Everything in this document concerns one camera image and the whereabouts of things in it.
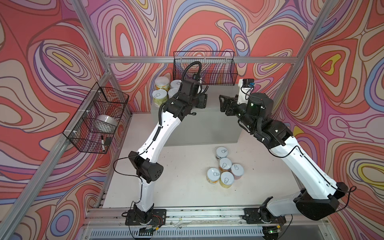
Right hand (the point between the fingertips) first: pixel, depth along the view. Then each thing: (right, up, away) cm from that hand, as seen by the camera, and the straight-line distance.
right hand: (227, 100), depth 63 cm
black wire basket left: (-63, -11, +8) cm, 65 cm away
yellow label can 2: (+3, -40, +17) cm, 44 cm away
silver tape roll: (-58, -9, +10) cm, 60 cm away
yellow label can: (-4, -39, +19) cm, 43 cm away
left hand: (-11, +5, +11) cm, 16 cm away
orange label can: (+4, -34, +23) cm, 41 cm away
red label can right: (+10, -37, +21) cm, 43 cm away
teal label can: (+2, -28, +28) cm, 39 cm away
